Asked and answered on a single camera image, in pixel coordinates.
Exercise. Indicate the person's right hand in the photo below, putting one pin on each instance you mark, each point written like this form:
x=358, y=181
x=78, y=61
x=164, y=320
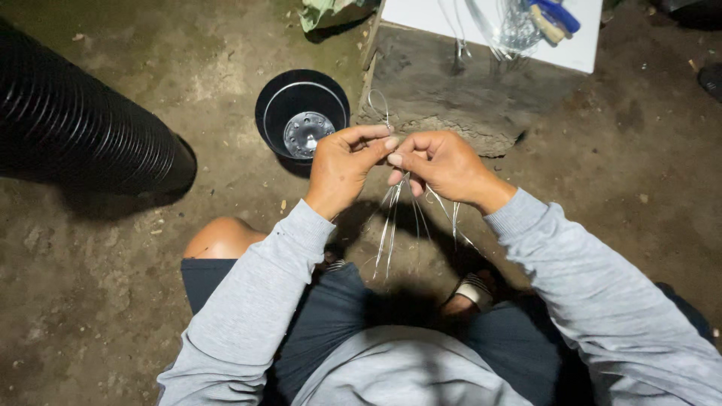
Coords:
x=451, y=169

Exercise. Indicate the person's left hand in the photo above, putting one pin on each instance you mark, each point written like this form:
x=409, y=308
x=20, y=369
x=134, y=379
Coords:
x=333, y=169

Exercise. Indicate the silver perforated metal disc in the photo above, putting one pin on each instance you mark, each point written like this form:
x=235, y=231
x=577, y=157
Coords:
x=307, y=134

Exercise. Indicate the grey concrete block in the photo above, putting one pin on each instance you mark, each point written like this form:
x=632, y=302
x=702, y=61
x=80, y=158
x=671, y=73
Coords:
x=451, y=96

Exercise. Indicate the black plastic plant pot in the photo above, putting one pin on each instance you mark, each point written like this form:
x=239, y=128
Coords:
x=282, y=107

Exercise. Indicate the striped sandal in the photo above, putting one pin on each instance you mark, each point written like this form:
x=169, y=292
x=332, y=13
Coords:
x=472, y=290
x=335, y=262

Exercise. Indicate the person's left knee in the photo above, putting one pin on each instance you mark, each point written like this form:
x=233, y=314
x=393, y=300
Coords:
x=223, y=239

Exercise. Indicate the person's dark blue shorts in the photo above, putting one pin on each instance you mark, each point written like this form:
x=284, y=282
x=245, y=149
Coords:
x=333, y=327

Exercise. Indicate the green crumpled cloth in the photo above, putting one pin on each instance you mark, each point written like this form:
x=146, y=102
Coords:
x=321, y=11

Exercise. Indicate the white flat board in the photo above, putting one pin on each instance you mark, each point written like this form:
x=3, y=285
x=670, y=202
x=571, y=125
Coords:
x=417, y=14

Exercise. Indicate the person's grey shirt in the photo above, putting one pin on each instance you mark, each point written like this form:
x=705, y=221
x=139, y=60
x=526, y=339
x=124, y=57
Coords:
x=406, y=366

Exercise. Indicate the stack of black ribbed pots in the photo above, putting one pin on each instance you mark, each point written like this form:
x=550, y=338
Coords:
x=84, y=124

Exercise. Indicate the dark shoe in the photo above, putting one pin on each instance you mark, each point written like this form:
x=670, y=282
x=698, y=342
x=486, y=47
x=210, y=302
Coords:
x=712, y=82

